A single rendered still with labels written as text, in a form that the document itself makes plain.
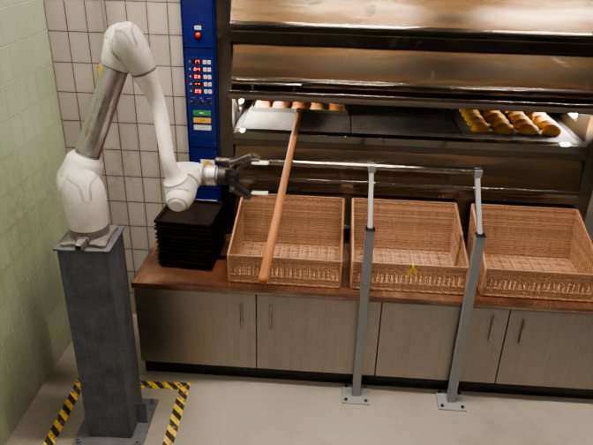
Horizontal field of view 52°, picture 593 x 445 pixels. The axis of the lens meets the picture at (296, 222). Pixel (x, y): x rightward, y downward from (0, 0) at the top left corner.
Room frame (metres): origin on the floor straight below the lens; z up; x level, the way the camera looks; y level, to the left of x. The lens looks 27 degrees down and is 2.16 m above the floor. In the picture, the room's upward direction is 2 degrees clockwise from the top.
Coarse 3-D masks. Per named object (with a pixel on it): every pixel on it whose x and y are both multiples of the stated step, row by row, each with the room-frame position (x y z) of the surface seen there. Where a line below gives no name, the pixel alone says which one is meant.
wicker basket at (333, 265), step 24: (240, 216) 2.85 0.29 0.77; (264, 216) 2.93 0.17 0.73; (288, 216) 2.92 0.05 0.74; (312, 216) 2.91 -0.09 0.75; (336, 216) 2.91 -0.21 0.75; (240, 240) 2.84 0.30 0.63; (264, 240) 2.90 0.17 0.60; (288, 240) 2.89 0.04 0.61; (336, 240) 2.87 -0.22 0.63; (240, 264) 2.51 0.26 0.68; (288, 264) 2.49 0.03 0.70; (312, 264) 2.48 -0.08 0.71; (336, 264) 2.47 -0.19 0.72; (336, 288) 2.47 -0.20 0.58
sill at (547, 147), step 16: (240, 128) 3.05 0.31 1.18; (368, 144) 2.96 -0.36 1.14; (384, 144) 2.96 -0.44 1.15; (400, 144) 2.96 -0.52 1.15; (416, 144) 2.95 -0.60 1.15; (432, 144) 2.95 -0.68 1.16; (448, 144) 2.94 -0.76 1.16; (464, 144) 2.94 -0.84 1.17; (480, 144) 2.93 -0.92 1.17; (496, 144) 2.93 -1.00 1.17; (512, 144) 2.92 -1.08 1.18; (528, 144) 2.92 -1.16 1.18; (544, 144) 2.93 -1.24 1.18; (560, 144) 2.94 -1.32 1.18; (576, 144) 2.94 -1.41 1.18
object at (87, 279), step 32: (64, 256) 2.05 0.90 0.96; (96, 256) 2.05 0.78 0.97; (64, 288) 2.05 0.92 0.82; (96, 288) 2.05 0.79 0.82; (128, 288) 2.24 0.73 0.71; (96, 320) 2.05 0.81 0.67; (128, 320) 2.19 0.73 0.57; (96, 352) 2.05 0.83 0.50; (128, 352) 2.14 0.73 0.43; (96, 384) 2.05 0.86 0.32; (128, 384) 2.09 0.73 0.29; (160, 384) 2.42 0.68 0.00; (64, 416) 2.18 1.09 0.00; (96, 416) 2.05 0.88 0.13; (128, 416) 2.05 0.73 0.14
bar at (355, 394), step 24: (336, 168) 2.61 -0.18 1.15; (360, 168) 2.59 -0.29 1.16; (384, 168) 2.59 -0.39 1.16; (408, 168) 2.58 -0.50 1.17; (432, 168) 2.58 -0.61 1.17; (456, 168) 2.58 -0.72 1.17; (480, 168) 2.59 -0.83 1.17; (480, 192) 2.50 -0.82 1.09; (480, 216) 2.42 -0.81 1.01; (480, 240) 2.34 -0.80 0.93; (480, 264) 2.34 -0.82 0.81; (360, 288) 2.40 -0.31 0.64; (360, 312) 2.37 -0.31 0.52; (360, 336) 2.37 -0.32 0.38; (360, 360) 2.36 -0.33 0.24; (456, 360) 2.34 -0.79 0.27; (360, 384) 2.36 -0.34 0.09; (456, 384) 2.34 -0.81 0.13; (456, 408) 2.30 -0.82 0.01
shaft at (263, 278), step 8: (296, 120) 3.12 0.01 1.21; (296, 128) 3.00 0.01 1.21; (288, 152) 2.64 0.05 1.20; (288, 160) 2.54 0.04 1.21; (288, 168) 2.45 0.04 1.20; (288, 176) 2.37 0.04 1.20; (280, 184) 2.28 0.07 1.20; (280, 192) 2.18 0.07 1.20; (280, 200) 2.11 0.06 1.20; (280, 208) 2.04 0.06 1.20; (280, 216) 1.99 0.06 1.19; (272, 224) 1.91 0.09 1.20; (272, 232) 1.85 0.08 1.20; (272, 240) 1.79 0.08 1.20; (272, 248) 1.74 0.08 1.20; (264, 256) 1.69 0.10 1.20; (272, 256) 1.70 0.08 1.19; (264, 264) 1.64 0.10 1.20; (264, 272) 1.59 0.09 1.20; (264, 280) 1.56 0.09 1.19
